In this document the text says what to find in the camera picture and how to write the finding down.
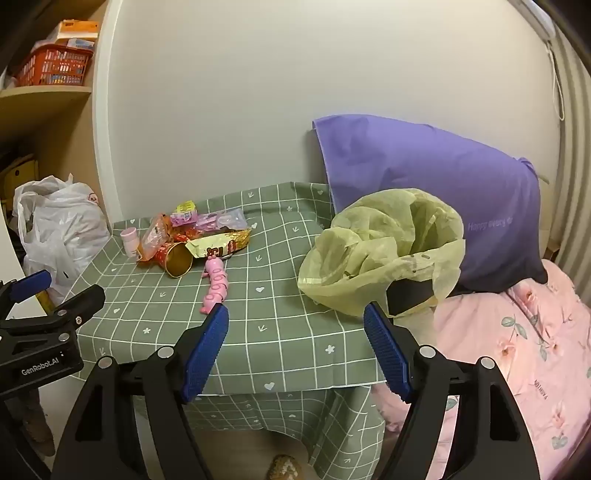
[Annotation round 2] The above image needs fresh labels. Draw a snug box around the white curtain cord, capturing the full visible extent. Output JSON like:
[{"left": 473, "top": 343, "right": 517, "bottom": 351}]
[{"left": 547, "top": 39, "right": 567, "bottom": 121}]

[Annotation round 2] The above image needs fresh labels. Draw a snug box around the pink yellow candy packet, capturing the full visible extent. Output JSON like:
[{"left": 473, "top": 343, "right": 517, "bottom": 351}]
[{"left": 171, "top": 200, "right": 199, "bottom": 227}]

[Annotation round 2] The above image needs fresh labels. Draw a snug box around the purple pillow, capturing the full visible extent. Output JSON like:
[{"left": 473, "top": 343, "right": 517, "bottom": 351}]
[{"left": 312, "top": 114, "right": 549, "bottom": 294}]

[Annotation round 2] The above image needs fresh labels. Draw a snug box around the yellow gold snack bag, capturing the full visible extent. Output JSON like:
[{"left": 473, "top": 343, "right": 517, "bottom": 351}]
[{"left": 185, "top": 228, "right": 252, "bottom": 260}]

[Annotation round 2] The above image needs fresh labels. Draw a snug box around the white pleated curtain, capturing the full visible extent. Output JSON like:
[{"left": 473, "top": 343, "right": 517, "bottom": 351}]
[{"left": 538, "top": 28, "right": 591, "bottom": 259}]

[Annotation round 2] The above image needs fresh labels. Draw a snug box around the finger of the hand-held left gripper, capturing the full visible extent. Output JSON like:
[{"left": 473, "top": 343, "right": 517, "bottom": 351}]
[
  {"left": 0, "top": 285, "right": 106, "bottom": 352},
  {"left": 0, "top": 270, "right": 52, "bottom": 320}
]

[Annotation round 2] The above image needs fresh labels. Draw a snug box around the yellow cardboard box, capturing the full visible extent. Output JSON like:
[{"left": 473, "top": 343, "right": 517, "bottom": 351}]
[{"left": 0, "top": 154, "right": 40, "bottom": 208}]

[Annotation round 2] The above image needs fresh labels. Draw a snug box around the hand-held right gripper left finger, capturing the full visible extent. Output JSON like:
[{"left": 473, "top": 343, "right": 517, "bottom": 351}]
[{"left": 50, "top": 304, "right": 230, "bottom": 480}]

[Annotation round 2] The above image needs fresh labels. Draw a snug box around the orange white carton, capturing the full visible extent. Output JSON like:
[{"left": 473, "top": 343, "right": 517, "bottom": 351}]
[{"left": 46, "top": 19, "right": 100, "bottom": 47}]

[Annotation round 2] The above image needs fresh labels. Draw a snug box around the beige knitted slipper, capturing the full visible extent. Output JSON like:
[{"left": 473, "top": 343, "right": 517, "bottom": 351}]
[{"left": 268, "top": 455, "right": 305, "bottom": 480}]

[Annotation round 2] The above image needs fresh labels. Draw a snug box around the small pink bottle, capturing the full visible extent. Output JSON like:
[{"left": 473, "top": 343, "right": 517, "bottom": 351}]
[{"left": 121, "top": 227, "right": 140, "bottom": 259}]

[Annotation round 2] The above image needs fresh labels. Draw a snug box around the white plastic bag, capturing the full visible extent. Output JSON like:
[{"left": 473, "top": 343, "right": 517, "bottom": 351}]
[{"left": 13, "top": 174, "right": 112, "bottom": 296}]

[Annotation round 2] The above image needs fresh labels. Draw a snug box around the red gold paper cup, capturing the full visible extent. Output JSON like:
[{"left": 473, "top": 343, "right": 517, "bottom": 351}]
[{"left": 156, "top": 240, "right": 194, "bottom": 278}]

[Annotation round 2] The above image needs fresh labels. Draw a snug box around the orange plastic basket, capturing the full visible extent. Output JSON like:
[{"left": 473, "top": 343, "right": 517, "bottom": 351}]
[{"left": 16, "top": 45, "right": 95, "bottom": 87}]

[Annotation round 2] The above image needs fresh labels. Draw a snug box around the purple clear wrapper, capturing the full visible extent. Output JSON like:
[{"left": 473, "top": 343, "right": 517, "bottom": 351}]
[{"left": 196, "top": 208, "right": 250, "bottom": 232}]

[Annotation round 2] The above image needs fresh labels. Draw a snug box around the green checked tablecloth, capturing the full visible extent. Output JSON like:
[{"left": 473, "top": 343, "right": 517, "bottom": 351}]
[{"left": 62, "top": 181, "right": 389, "bottom": 476}]

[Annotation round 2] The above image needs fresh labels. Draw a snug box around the wooden shelf unit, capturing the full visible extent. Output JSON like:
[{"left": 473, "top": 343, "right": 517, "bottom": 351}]
[{"left": 0, "top": 0, "right": 114, "bottom": 241}]

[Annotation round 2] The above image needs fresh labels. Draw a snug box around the orange clear snack wrapper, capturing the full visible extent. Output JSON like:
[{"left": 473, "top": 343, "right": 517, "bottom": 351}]
[{"left": 137, "top": 213, "right": 174, "bottom": 262}]

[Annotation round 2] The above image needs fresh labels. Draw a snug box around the pink floral blanket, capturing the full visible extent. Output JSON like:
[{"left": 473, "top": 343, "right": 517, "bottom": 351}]
[{"left": 372, "top": 258, "right": 591, "bottom": 480}]

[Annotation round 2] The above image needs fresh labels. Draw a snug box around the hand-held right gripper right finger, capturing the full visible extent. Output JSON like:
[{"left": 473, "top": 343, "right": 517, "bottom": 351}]
[{"left": 363, "top": 302, "right": 541, "bottom": 480}]

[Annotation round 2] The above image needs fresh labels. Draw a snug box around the yellow-green trash bag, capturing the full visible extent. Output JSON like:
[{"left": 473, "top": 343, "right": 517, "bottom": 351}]
[{"left": 298, "top": 188, "right": 466, "bottom": 319}]

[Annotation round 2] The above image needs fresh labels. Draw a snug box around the pink caterpillar toy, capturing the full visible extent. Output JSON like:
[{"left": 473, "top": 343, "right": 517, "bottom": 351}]
[{"left": 199, "top": 257, "right": 230, "bottom": 317}]

